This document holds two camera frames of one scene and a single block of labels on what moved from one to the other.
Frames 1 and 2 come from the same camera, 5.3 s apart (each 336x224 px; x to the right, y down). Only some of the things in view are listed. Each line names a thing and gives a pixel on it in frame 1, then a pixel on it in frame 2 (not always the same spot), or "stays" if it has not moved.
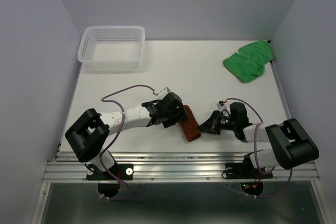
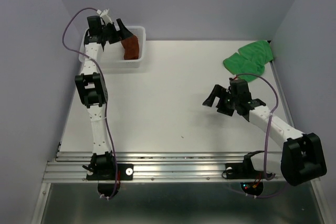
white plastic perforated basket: (115, 47) stays
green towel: (249, 64) stays
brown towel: (189, 126) to (131, 48)
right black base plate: (245, 170) stays
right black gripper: (211, 125) to (216, 92)
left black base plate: (123, 172) stays
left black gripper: (179, 113) to (117, 36)
